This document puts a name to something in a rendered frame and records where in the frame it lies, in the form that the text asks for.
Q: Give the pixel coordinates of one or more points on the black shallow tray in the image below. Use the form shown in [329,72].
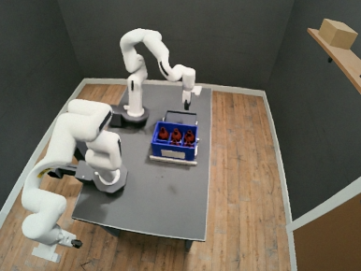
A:
[180,117]

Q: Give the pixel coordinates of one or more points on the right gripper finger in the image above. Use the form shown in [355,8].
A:
[77,243]

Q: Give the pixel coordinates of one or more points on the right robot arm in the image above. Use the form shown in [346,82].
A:
[88,122]

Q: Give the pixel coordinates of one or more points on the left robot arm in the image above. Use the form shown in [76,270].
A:
[135,62]

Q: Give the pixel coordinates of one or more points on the blue box with white label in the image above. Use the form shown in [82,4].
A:
[163,149]

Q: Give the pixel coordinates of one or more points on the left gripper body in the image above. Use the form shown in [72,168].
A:
[186,95]

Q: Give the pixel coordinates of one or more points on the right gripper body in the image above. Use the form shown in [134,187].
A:
[67,241]

